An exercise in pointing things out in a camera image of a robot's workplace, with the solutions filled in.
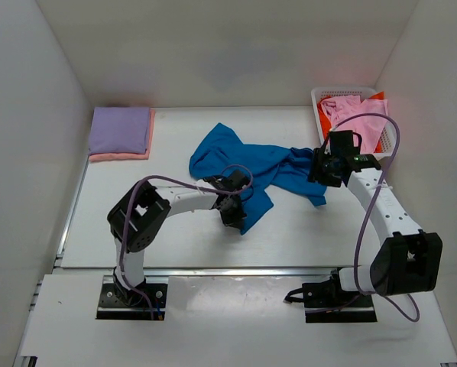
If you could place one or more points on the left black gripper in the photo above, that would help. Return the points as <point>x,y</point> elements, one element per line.
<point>235,219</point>

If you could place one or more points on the folded salmon pink t-shirt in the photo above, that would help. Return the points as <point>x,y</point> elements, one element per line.
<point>137,156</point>

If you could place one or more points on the pink t-shirt in basket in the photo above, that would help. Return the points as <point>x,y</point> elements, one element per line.
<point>362,118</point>

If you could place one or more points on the blue polo t-shirt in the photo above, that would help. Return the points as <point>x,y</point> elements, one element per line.
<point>286,168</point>

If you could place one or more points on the white plastic laundry basket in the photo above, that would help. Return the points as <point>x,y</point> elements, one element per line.
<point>366,106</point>

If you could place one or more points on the folded purple t-shirt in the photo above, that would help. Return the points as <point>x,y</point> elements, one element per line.
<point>119,130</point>

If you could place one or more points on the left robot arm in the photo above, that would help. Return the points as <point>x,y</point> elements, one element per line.
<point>137,217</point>

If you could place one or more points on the orange t-shirt in basket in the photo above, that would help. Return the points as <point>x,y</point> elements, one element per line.
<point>324,118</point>

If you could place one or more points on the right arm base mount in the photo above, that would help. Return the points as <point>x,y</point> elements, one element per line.
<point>326,302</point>

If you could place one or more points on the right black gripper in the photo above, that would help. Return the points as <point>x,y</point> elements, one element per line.
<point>319,156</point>

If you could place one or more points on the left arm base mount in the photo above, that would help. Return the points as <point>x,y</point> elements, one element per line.
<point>115,304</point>

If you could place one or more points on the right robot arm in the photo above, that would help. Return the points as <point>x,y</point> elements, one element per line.
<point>408,258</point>

